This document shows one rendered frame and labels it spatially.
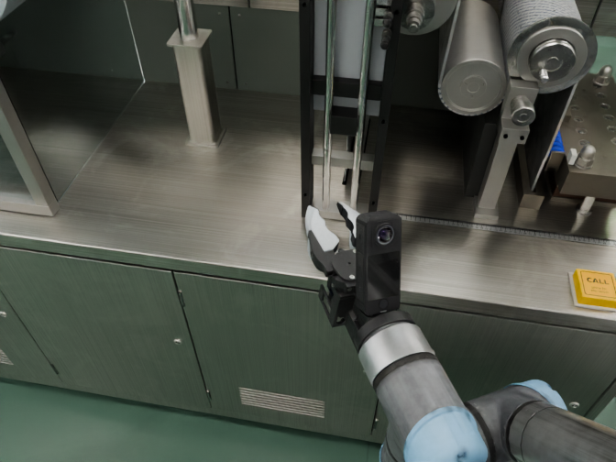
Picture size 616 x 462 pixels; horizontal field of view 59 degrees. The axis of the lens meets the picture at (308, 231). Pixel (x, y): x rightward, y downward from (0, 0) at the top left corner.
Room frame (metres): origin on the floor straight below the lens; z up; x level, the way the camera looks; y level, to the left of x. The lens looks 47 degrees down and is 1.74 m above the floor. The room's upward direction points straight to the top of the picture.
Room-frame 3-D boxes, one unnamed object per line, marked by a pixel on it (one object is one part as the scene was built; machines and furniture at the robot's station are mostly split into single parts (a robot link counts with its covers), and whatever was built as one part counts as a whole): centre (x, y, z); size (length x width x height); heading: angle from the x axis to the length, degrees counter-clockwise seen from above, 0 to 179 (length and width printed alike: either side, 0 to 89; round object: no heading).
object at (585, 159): (0.86, -0.56, 1.05); 0.04 x 0.04 x 0.04
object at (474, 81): (1.03, -0.34, 1.18); 0.26 x 0.12 x 0.12; 170
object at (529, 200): (1.00, -0.51, 0.92); 0.28 x 0.04 x 0.04; 170
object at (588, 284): (0.63, -0.55, 0.91); 0.07 x 0.07 x 0.02; 80
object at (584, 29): (0.89, -0.43, 1.25); 0.15 x 0.01 x 0.15; 80
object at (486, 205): (0.85, -0.39, 1.05); 0.06 x 0.05 x 0.31; 170
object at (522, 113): (0.82, -0.38, 1.18); 0.04 x 0.02 x 0.04; 80
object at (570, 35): (1.01, -0.45, 1.25); 0.26 x 0.12 x 0.12; 170
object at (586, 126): (1.02, -0.64, 1.00); 0.40 x 0.16 x 0.06; 170
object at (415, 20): (0.85, -0.17, 1.34); 0.06 x 0.03 x 0.03; 170
